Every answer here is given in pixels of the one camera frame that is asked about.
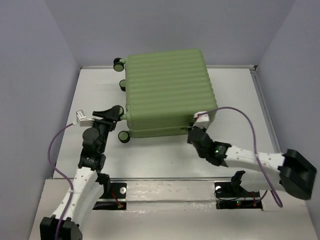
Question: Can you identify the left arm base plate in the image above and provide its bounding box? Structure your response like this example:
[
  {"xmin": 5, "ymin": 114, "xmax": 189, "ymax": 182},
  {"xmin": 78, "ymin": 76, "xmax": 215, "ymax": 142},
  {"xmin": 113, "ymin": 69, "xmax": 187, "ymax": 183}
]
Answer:
[{"xmin": 93, "ymin": 181, "xmax": 127, "ymax": 211}]

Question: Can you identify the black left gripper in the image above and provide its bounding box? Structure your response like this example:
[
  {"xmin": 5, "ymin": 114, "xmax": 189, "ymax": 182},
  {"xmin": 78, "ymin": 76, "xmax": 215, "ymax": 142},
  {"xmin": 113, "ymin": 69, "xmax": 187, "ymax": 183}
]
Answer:
[{"xmin": 91, "ymin": 106, "xmax": 121, "ymax": 153}]

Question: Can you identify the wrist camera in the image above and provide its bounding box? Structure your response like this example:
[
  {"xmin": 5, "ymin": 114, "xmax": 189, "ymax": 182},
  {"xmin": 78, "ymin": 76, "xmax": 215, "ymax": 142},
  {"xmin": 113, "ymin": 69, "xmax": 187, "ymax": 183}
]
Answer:
[
  {"xmin": 71, "ymin": 109, "xmax": 94, "ymax": 127},
  {"xmin": 192, "ymin": 111, "xmax": 211, "ymax": 130}
]

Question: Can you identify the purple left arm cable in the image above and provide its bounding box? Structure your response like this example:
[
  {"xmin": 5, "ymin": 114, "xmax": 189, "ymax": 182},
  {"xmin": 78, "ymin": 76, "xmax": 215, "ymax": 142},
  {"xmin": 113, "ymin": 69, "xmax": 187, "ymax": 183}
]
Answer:
[{"xmin": 47, "ymin": 122, "xmax": 77, "ymax": 240}]

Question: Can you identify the green hardshell suitcase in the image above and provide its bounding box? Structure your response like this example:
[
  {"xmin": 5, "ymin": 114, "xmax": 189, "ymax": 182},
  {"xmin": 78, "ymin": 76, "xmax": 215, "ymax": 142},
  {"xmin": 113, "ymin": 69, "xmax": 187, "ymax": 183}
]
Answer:
[{"xmin": 113, "ymin": 48, "xmax": 218, "ymax": 143}]

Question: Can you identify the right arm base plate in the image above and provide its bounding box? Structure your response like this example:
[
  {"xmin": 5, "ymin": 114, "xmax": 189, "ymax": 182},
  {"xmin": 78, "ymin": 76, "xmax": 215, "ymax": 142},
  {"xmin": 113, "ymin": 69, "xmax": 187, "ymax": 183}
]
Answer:
[{"xmin": 214, "ymin": 182, "xmax": 263, "ymax": 210}]

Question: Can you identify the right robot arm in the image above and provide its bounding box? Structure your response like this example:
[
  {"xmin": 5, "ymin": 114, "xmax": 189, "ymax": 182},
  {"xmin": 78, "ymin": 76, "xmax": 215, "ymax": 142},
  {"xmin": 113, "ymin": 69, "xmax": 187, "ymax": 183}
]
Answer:
[{"xmin": 187, "ymin": 127, "xmax": 317, "ymax": 200}]

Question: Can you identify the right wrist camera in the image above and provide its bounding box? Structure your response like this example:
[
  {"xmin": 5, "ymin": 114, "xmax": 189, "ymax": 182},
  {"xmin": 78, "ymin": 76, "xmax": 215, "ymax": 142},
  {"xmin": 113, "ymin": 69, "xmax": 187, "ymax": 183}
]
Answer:
[{"xmin": 192, "ymin": 111, "xmax": 211, "ymax": 130}]

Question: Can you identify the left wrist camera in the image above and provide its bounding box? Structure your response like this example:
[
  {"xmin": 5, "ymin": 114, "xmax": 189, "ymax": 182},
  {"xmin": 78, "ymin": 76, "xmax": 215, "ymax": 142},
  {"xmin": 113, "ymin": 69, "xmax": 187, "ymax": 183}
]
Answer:
[{"xmin": 71, "ymin": 109, "xmax": 94, "ymax": 127}]

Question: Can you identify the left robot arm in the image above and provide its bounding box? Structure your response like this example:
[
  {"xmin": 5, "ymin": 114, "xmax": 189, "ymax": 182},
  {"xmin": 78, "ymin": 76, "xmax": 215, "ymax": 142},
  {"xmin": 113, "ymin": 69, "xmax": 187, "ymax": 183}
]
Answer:
[{"xmin": 39, "ymin": 105, "xmax": 124, "ymax": 240}]

